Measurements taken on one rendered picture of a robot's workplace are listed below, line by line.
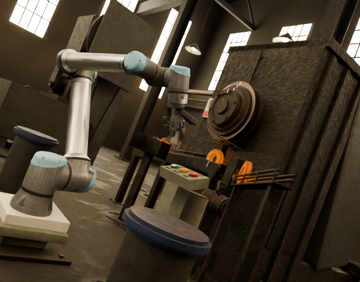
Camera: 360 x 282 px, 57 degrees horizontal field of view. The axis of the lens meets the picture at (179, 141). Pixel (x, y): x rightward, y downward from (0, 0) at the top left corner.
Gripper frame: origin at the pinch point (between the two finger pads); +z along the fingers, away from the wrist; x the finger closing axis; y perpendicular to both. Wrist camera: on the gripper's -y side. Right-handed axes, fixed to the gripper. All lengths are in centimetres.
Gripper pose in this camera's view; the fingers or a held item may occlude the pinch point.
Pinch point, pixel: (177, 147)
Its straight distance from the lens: 153.6
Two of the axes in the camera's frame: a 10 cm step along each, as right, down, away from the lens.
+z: -0.9, 9.8, 1.5
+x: 5.4, 1.8, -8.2
